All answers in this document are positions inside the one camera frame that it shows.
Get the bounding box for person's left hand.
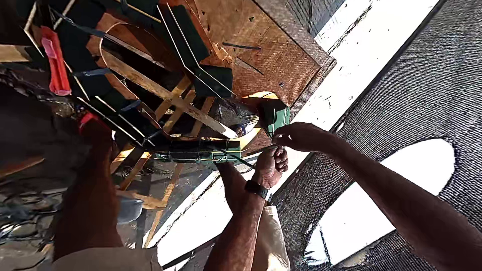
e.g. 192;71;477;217
255;145;289;189

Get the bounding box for person's right hand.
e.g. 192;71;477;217
272;121;333;153

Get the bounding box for person's right forearm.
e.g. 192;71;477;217
318;130;482;271

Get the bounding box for person's left forearm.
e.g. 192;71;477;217
203;176;273;271

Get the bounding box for small bright green block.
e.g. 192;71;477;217
262;99;291;138

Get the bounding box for dark green rubber strip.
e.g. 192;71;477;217
212;148;257;170

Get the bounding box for large brown plywood board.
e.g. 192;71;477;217
194;0;332;157

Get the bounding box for dark green square block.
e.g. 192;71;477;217
194;65;234;99

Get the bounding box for dark thin stick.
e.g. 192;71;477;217
222;42;261;50

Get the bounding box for brown wooden edge beam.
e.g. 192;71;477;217
252;0;337;118

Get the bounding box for long narrow wooden slat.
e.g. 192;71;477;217
143;163;185;248

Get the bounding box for long pale wooden beam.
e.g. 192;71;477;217
102;49;238;139

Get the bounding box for dark green long block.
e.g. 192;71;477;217
159;3;210;65

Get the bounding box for short wooden board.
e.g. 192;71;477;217
115;189;167;210

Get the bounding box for dark woven mesh sheet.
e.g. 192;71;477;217
271;0;482;271

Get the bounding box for thin straight pale stick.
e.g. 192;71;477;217
94;95;156;147
76;97;144;147

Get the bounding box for grey plastic container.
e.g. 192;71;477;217
116;196;144;224

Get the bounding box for narrow grey-brown wooden beam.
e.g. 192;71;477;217
103;33;166;69

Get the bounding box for thin yellow stick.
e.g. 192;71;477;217
114;0;162;23

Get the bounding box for person's legs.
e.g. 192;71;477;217
52;107;291;271

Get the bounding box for red plastic piece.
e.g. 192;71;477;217
41;26;72;96

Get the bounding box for brown wooden plank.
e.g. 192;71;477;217
0;156;45;179

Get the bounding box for pale wooden plank end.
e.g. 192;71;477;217
0;44;33;63

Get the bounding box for blue-grey strap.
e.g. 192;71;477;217
118;99;142;114
72;67;112;77
50;8;106;38

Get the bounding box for plywood ring with oval hole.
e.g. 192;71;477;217
86;0;280;155

